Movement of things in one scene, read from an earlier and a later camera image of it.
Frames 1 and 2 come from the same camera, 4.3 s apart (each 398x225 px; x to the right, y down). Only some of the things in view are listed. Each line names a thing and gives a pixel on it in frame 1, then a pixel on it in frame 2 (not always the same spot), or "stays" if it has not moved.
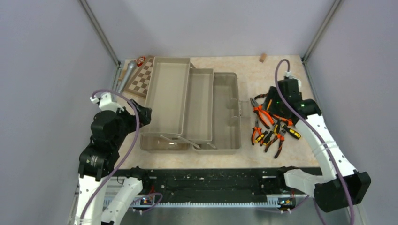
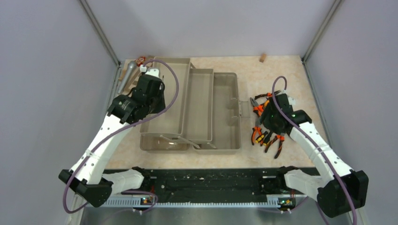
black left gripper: [145, 113] → [162, 106]
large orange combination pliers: [258, 109] stays
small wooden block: [263, 57] stays
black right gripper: [272, 95] → [265, 120]
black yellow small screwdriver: [257, 140] stays
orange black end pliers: [281, 137] stays
